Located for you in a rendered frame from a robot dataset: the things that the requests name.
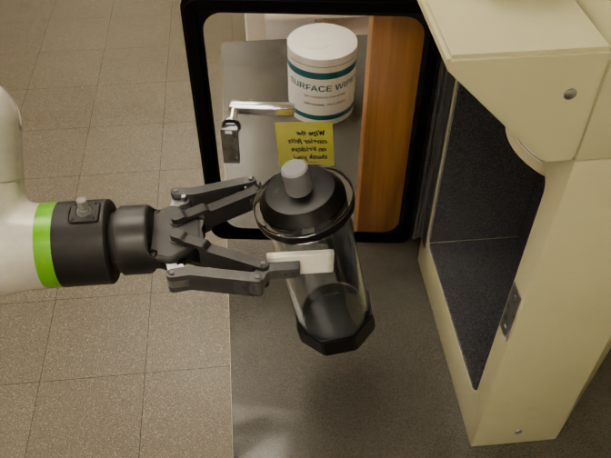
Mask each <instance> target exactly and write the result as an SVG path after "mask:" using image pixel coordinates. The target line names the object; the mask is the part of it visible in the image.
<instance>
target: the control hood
mask: <svg viewBox="0 0 611 458"><path fill-rule="evenodd" d="M417 2H418V4H419V6H420V8H421V10H422V13H423V15H424V17H425V20H426V22H427V24H428V27H429V29H430V31H431V34H432V36H433V37H434V39H435V42H436V45H437V48H438V50H439V52H440V54H441V56H442V58H443V60H444V63H445V65H446V68H447V71H448V72H449V73H450V74H451V75H452V76H453V77H454V78H455V79H456V80H457V81H458V82H460V83H461V84H462V85H463V86H464V87H465V88H466V89H467V90H468V91H469V92H470V93H471V94H472V95H473V96H474V97H475V98H476V99H477V100H478V101H479V102H480V103H481V104H482V105H483V106H484V107H485V108H486V109H487V110H489V111H490V112H491V113H492V114H493V115H494V116H495V117H496V118H497V119H498V120H499V121H500V122H501V123H502V124H503V125H504V126H505V127H506V128H507V129H508V130H509V131H510V132H511V133H512V134H513V135H514V136H515V137H516V138H518V139H519V140H520V141H521V142H522V143H523V144H524V145H525V146H526V147H527V148H528V149H529V150H530V151H531V152H532V153H533V154H534V155H535V156H536V157H537V158H538V159H539V160H545V161H546V162H554V161H568V160H572V159H573V157H575V155H576V150H577V147H578V146H579V143H580V140H581V137H582V135H583V132H584V130H585V127H586V123H587V120H588V117H589V115H590V113H591V110H592V107H593V104H594V102H595V100H596V95H597V92H598V90H599V87H600V85H601V82H602V80H603V77H604V74H605V71H606V68H607V65H608V62H609V60H610V57H611V47H610V45H609V44H608V43H607V41H606V40H605V38H604V37H603V36H602V35H601V34H600V33H599V32H598V30H597V29H596V27H595V26H594V25H593V23H592V22H591V21H590V20H589V18H588V17H587V16H586V14H585V13H584V11H583V10H582V9H581V7H580V6H579V5H578V4H577V2H576V1H575V0H417Z"/></svg>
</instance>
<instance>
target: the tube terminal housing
mask: <svg viewBox="0 0 611 458"><path fill-rule="evenodd" d="M575 1H576V2H577V4H578V5H579V6H580V7H581V9H582V10H583V11H584V13H585V14H586V16H587V17H588V18H589V20H590V21H591V22H592V23H593V25H594V26H595V27H596V29H597V30H598V32H599V33H600V34H601V35H602V36H603V37H604V38H605V40H606V41H607V43H608V44H609V45H610V47H611V0H575ZM456 87H457V80H456V83H455V88H454V93H453V98H452V104H451V108H450V114H449V118H448V124H447V129H446V138H445V142H444V148H443V153H442V158H441V163H440V168H439V173H438V178H437V183H436V192H435V198H434V202H433V207H432V213H431V217H430V223H429V227H428V233H427V238H426V247H424V245H423V242H422V238H421V243H420V248H419V254H418V258H417V260H418V262H419V266H420V270H421V273H422V276H423V279H424V283H425V286H426V291H427V295H428V298H429V302H430V304H431V308H432V311H433V315H434V317H435V321H436V327H437V330H438V333H439V336H440V340H441V343H442V346H443V349H444V353H445V356H446V361H447V365H448V369H449V372H450V375H451V378H452V382H453V385H454V388H455V391H456V397H457V400H458V403H459V407H460V410H461V414H462V416H463V420H464V423H465V427H466V432H467V435H468V439H469V442H470V445H471V447H473V446H483V445H492V444H502V443H521V442H531V441H541V440H550V439H555V438H556V437H557V436H558V434H559V432H560V431H561V429H562V428H563V426H564V424H565V423H566V420H567V419H568V417H569V415H570V414H571V413H572V412H573V410H574V408H575V407H576V404H577V403H578V401H579V399H580V398H581V396H582V394H583V393H584V391H585V390H586V388H587V386H588V385H589V383H590V382H591V380H592V378H593V377H594V375H595V374H596V371H597V370H598V368H599V366H600V365H601V363H602V362H603V361H604V359H605V358H606V355H607V354H608V352H609V350H610V349H611V57H610V60H609V62H608V65H607V68H606V71H605V74H604V77H603V80H602V82H601V85H600V87H599V90H598V92H597V95H596V100H595V102H594V104H593V107H592V110H591V113H590V115H589V117H588V120H587V123H586V127H585V130H584V132H583V135H582V137H581V140H580V143H579V146H578V147H577V150H576V155H575V157H573V159H572V160H568V161H554V162H546V161H545V160H541V161H542V164H543V166H544V170H545V177H546V183H545V190H544V193H543V196H542V199H541V202H540V205H539V207H538V210H537V213H536V218H535V221H534V223H533V226H532V229H531V232H530V235H529V237H528V240H527V243H526V247H525V250H524V252H523V255H522V258H521V261H520V264H519V266H518V269H517V272H516V277H515V280H514V282H516V286H517V289H518V291H519V293H520V295H521V298H522V301H521V304H520V306H519V308H518V311H517V314H516V319H515V320H514V323H513V326H512V329H511V331H510V334H509V336H508V339H507V342H506V339H505V337H504V334H503V332H502V329H501V326H500V324H499V326H498V329H497V332H496V337H495V340H494V342H493V345H492V348H491V351H490V353H489V355H488V358H487V361H486V366H485V369H484V371H483V374H482V377H481V380H480V383H479V385H478V388H477V390H474V389H473V388H472V385H471V383H470V380H469V377H468V373H467V370H466V365H465V362H464V359H463V356H462V353H461V350H460V347H459V344H458V341H457V338H456V332H455V329H454V326H453V324H452V320H451V317H450V314H449V311H448V308H447V305H446V299H445V297H444V294H443V291H442V287H441V284H440V282H439V278H438V275H437V272H436V267H435V264H434V261H433V257H432V255H431V252H430V247H429V245H430V244H432V243H429V233H430V228H431V223H432V218H433V213H434V208H435V203H436V194H437V189H438V184H439V179H440V174H441V169H442V164H443V159H444V154H445V149H446V140H447V135H448V130H449V125H450V120H451V115H452V110H453V105H454V101H455V95H456Z"/></svg>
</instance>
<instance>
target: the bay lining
mask: <svg viewBox="0 0 611 458"><path fill-rule="evenodd" d="M545 183H546V177H545V176H543V175H541V174H540V173H538V172H537V171H535V170H534V169H533V168H531V167H530V166H529V165H528V164H526V163H525V162H524V161H523V160H522V159H521V158H520V157H519V156H518V155H517V154H516V152H515V151H514V149H513V148H512V146H511V144H510V143H509V142H508V139H507V136H506V127H505V126H504V125H503V124H502V123H501V122H500V121H499V120H498V119H497V118H496V117H495V116H494V115H493V114H492V113H491V112H490V111H489V110H487V109H486V108H485V107H484V106H483V105H482V104H481V103H480V102H479V101H478V100H477V99H476V98H475V97H474V96H473V95H472V94H471V93H470V92H469V91H468V90H467V89H466V88H465V87H464V86H463V85H462V84H461V83H460V82H458V81H457V87H456V95H455V101H454V105H453V110H452V115H451V120H450V125H449V130H448V135H447V140H446V149H445V154H444V159H443V164H442V169H441V174H440V179H439V184H438V189H437V194H436V203H435V208H434V213H433V218H432V223H431V228H430V233H429V243H437V242H449V241H462V240H475V239H486V238H499V237H511V236H518V237H520V238H522V239H524V240H526V241H527V240H528V237H529V235H530V232H531V229H532V226H533V223H534V221H535V218H536V213H537V210H538V207H539V205H540V202H541V199H542V196H543V193H544V190H545Z"/></svg>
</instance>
